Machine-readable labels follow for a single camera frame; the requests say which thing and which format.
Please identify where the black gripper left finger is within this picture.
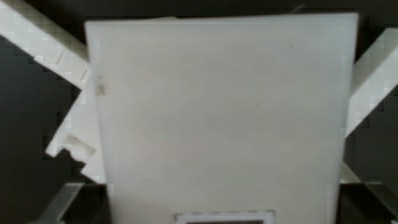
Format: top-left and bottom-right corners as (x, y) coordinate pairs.
(29, 182), (111, 224)

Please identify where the white cabinet door panel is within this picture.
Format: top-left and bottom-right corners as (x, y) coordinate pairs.
(86, 13), (359, 224)

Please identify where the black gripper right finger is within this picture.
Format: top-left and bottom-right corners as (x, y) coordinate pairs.
(336, 182), (398, 224)

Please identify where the white cabinet body box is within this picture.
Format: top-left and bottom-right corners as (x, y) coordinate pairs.
(47, 90), (107, 184)

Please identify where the white L-shaped fence frame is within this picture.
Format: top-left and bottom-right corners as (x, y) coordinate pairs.
(0, 0), (398, 133)

